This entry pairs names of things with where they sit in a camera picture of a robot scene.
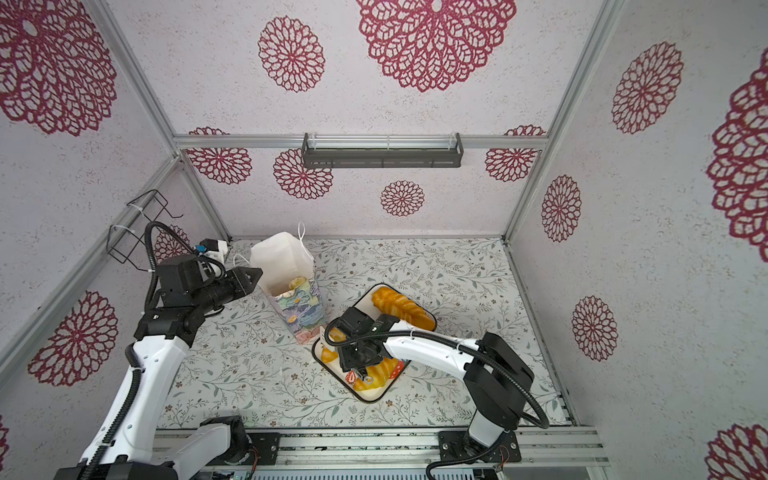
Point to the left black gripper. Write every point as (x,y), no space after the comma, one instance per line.
(238,277)

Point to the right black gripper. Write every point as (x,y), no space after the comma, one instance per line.
(345,358)

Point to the large fake croissant bottom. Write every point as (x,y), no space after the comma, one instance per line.
(387,369)

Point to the white plastic steel tongs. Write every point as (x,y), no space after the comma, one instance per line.
(365,383)

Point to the small striped fake bun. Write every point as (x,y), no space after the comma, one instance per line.
(299,283)

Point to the white floral paper bag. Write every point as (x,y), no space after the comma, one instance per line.
(283,257)

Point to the long twisted fake bread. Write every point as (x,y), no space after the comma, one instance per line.
(390,302)

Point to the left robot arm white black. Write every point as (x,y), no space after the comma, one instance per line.
(123,446)

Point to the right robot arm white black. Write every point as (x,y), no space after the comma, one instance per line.
(496,378)

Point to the white strawberry tray black rim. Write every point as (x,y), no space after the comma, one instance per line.
(364,304)

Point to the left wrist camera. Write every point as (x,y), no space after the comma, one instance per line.
(215,249)

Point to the black wire wall rack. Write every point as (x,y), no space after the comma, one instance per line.
(125,239)

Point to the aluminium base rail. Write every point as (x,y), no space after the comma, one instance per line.
(401,453)

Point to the black wall shelf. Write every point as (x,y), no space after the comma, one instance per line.
(385,152)

